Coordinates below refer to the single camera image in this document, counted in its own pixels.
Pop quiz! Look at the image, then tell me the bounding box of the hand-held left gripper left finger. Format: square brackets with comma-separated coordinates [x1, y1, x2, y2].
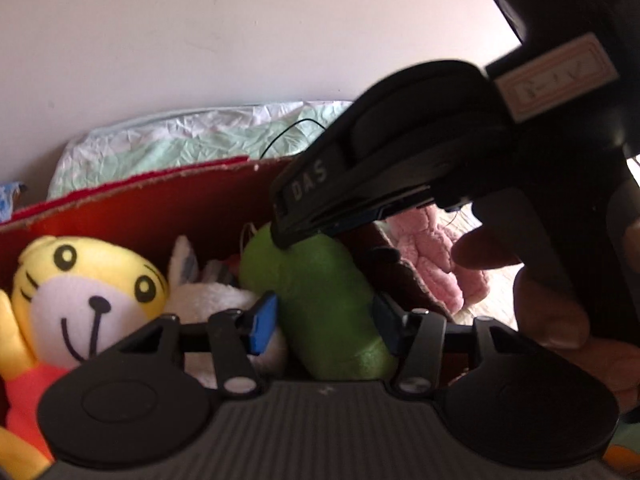
[117, 291, 280, 401]

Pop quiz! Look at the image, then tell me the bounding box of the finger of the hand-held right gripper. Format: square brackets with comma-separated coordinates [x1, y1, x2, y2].
[319, 189, 467, 237]
[269, 144, 437, 251]

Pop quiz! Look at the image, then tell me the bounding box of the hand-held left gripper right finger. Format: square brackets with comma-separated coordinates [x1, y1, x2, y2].
[371, 291, 532, 402]

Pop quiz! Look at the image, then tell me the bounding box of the white plush toy blue bow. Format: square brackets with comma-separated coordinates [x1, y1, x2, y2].
[162, 234, 289, 391]

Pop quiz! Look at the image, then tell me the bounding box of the green plush toy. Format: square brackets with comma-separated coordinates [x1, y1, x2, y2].
[238, 222, 401, 381]

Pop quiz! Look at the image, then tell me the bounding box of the pink bear plush toy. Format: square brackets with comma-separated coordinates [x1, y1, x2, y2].
[387, 206, 489, 314]

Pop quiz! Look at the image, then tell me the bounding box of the red cardboard box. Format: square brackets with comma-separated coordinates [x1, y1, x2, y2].
[0, 156, 472, 391]

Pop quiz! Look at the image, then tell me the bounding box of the yellow tiger plush toy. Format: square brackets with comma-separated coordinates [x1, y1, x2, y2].
[0, 235, 171, 477]

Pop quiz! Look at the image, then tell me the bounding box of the person's right hand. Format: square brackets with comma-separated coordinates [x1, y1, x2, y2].
[452, 226, 640, 414]

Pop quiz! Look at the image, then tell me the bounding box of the thin black cable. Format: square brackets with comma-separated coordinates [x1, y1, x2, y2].
[262, 118, 329, 159]

